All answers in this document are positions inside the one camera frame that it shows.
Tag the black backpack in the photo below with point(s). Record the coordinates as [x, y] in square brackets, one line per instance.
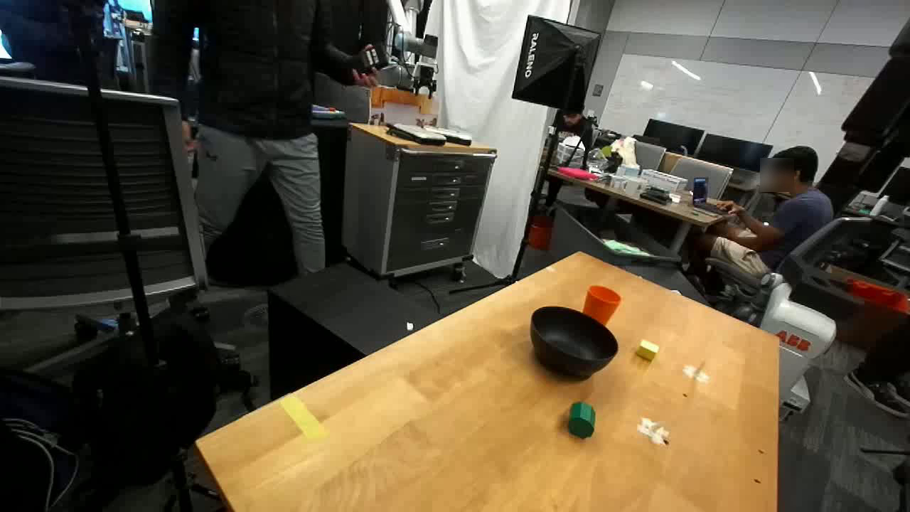
[151, 399]

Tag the person in black jacket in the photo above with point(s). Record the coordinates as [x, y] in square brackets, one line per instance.
[258, 94]

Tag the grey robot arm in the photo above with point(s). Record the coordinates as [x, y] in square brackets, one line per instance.
[414, 52]

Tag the black softbox light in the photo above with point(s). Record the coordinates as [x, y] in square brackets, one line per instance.
[556, 64]

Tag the person in grey tshirt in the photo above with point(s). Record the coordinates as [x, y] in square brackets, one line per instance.
[787, 223]

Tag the orange plastic cup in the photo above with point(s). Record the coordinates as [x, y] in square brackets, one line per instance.
[602, 303]

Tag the black tripod pole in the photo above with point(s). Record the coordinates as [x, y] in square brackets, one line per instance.
[116, 187]

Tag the white ABB robot base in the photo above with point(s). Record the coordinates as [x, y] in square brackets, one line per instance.
[797, 330]

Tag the black storage crate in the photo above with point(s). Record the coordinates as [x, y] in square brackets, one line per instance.
[842, 257]

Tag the silver laptop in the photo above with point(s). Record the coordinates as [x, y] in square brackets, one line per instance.
[703, 173]

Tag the black computer monitor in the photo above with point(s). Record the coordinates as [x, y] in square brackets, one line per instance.
[672, 133]
[736, 152]

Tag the red container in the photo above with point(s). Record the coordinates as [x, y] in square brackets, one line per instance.
[542, 234]

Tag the softbox light stand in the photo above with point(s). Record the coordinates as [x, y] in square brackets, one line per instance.
[537, 187]

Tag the white curtain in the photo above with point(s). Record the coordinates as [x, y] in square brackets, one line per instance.
[492, 115]

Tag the yellow tape strip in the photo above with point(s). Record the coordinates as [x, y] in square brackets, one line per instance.
[303, 418]

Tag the wooden office desk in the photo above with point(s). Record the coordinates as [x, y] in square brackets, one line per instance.
[655, 200]

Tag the black white remote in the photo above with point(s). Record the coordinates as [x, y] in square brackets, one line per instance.
[416, 132]
[455, 136]

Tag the black bowl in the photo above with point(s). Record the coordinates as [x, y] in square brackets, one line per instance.
[573, 341]

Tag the wooden box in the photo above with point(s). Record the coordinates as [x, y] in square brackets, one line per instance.
[401, 104]

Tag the yellow block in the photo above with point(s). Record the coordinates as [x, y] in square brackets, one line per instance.
[646, 351]

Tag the grey mesh office chair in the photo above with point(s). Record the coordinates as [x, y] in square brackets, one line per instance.
[57, 170]

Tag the low black cabinet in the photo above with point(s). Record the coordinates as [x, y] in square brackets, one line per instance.
[332, 323]

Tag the green block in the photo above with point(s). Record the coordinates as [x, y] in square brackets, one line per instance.
[581, 418]

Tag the grey drawer cabinet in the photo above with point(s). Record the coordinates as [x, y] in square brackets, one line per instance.
[416, 203]

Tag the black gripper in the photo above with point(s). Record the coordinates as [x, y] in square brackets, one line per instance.
[886, 94]

